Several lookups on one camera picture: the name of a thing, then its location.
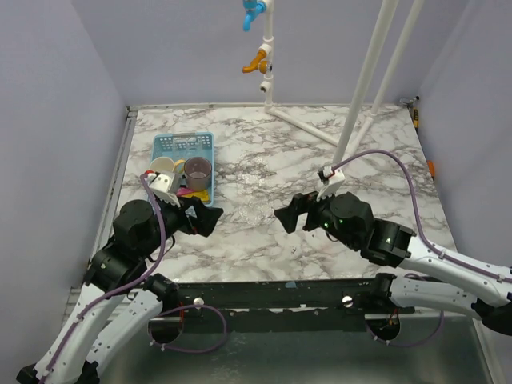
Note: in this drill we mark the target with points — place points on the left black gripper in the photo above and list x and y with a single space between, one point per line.
206 221

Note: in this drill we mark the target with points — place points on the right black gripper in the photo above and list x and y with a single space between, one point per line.
300 204

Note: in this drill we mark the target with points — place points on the clear textured round tray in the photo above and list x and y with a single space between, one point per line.
248 200

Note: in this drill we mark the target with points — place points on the purple translucent cup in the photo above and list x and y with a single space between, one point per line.
197 171

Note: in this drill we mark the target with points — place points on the yellow mug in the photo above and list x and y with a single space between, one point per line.
166 165

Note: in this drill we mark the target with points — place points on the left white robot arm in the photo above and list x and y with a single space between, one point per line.
118 297

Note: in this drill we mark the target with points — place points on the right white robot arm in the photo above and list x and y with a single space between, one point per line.
455 282

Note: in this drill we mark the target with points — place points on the yellow toothpaste tube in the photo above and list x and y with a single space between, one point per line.
202 195

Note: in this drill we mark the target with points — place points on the pink toothpaste tube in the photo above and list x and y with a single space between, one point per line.
184 192

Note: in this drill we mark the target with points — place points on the orange tap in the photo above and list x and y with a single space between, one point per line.
259 63

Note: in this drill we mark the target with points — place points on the yellow tool in corner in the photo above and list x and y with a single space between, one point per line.
415 112

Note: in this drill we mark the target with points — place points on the blue tap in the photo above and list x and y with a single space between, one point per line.
253 9

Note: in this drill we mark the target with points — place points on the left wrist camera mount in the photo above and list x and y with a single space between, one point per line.
164 186

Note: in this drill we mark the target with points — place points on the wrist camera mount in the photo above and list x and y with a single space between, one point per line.
332 178
164 186

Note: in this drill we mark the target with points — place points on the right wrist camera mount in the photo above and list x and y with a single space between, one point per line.
332 178

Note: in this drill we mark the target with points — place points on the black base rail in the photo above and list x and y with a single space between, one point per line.
271 307

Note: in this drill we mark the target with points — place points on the white pvc pipe frame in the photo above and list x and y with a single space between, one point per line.
345 145

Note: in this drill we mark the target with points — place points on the orange clamp on wall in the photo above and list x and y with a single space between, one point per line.
431 169

